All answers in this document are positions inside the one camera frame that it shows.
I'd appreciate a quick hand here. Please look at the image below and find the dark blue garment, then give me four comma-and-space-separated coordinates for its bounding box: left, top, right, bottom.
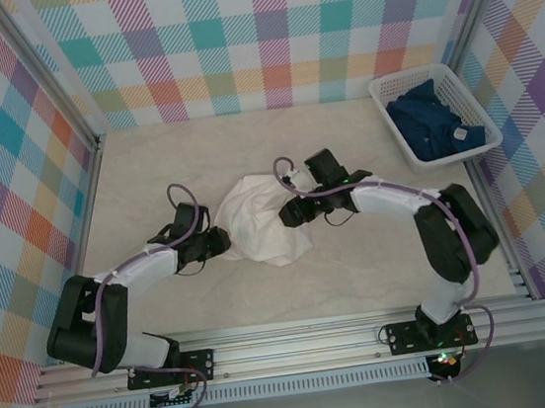
381, 72, 490, 166

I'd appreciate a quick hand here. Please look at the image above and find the white plastic mesh basket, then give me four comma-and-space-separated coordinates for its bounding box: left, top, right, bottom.
365, 56, 507, 178

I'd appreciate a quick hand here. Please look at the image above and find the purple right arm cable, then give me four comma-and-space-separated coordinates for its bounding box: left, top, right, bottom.
271, 132, 504, 403

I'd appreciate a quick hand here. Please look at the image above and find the small electronics board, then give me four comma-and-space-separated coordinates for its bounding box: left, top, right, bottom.
428, 348, 464, 373
148, 380, 201, 408

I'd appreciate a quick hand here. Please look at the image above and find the long aluminium mounting rail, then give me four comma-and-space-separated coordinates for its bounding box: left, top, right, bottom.
26, 287, 545, 406

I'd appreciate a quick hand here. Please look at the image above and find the white slotted cable duct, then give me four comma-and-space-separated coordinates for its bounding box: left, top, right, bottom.
57, 356, 432, 408

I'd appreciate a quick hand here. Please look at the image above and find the white t-shirt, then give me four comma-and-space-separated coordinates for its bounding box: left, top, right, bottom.
208, 166, 317, 275

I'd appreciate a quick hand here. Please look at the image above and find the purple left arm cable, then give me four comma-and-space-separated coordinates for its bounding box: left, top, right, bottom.
68, 179, 237, 408

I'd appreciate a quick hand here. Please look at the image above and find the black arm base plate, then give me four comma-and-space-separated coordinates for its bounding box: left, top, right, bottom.
123, 346, 219, 393
384, 311, 480, 358

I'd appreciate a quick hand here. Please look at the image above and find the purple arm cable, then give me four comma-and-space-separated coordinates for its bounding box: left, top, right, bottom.
68, 179, 237, 408
271, 132, 504, 403

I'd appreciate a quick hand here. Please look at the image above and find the aluminium frame post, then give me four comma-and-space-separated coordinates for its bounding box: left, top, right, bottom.
435, 0, 535, 74
0, 0, 108, 164

